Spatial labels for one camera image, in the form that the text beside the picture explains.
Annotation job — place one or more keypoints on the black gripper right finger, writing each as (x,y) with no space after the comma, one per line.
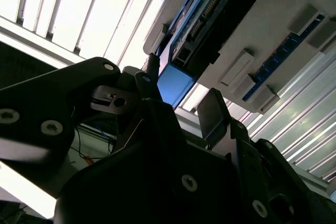
(212,113)

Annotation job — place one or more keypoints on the hard disk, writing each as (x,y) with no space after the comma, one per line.
(174,85)

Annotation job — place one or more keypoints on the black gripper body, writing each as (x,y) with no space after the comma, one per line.
(131,195)

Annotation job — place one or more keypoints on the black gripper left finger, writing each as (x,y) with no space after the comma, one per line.
(39,98)

